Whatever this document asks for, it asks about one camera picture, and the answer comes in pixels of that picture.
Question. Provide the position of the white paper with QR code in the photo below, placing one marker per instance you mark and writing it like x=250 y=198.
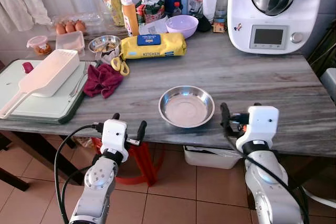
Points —
x=156 y=26

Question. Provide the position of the white plastic strainer scoop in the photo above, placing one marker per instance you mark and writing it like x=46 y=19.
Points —
x=50 y=74

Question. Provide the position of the yellow kitchen wipes pack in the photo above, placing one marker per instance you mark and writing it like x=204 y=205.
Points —
x=168 y=46

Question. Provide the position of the small pink lidded tub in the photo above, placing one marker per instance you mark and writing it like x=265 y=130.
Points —
x=39 y=45

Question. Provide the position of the white kitchen cooking machine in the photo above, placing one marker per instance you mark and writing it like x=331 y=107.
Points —
x=310 y=24

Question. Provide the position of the green and red snack bag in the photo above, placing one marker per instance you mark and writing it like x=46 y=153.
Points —
x=152 y=9

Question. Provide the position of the small red cap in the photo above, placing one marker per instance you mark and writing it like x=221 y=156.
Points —
x=28 y=67

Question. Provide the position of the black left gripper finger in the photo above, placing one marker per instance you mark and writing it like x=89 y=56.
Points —
x=141 y=131
x=116 y=117

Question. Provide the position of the clear square plastic container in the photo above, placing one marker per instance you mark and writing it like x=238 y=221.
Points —
x=70 y=42

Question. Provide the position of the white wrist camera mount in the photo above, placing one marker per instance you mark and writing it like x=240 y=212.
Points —
x=261 y=124
x=114 y=137

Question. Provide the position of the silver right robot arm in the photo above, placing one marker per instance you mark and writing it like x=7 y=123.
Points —
x=268 y=192

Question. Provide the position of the brown egg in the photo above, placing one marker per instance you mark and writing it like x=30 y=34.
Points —
x=80 y=25
x=70 y=27
x=60 y=28

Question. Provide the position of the steel fork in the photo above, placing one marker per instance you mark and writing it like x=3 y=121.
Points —
x=98 y=56
x=80 y=81

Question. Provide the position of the clear plastic pitcher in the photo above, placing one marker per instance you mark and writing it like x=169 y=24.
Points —
x=202 y=1

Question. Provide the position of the orange sauce squeeze bottle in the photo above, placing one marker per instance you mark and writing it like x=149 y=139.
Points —
x=130 y=19

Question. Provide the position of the clear plastic egg tray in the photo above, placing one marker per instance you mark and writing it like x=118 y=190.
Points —
x=97 y=24

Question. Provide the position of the white plastic bin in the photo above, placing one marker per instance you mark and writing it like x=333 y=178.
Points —
x=210 y=157

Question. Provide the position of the small dark red-capped bottle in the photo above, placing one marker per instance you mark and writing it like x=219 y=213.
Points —
x=177 y=10

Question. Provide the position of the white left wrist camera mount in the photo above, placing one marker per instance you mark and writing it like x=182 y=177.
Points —
x=114 y=137

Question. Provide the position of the small printed box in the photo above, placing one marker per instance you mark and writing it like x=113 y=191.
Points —
x=219 y=26

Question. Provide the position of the lilac plastic bowl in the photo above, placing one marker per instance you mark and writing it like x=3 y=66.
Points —
x=182 y=26

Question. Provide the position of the round steel plate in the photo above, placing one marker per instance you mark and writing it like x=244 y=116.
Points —
x=186 y=107

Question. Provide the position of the small steel bowl with food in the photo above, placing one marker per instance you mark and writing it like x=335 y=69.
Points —
x=104 y=45

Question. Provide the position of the dark wooden chair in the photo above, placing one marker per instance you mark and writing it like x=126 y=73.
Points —
x=10 y=177

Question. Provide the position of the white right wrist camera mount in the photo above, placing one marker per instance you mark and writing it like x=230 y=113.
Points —
x=261 y=124

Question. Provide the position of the pale green cutting board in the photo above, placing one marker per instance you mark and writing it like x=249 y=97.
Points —
x=42 y=107

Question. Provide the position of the maroon cloth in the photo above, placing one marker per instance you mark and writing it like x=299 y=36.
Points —
x=102 y=80

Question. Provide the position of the red plastic stool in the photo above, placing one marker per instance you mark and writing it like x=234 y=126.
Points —
x=144 y=163

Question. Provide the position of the grey white plastic box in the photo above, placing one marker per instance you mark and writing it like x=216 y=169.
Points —
x=329 y=83

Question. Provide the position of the small black object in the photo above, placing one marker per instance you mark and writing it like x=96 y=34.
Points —
x=203 y=24

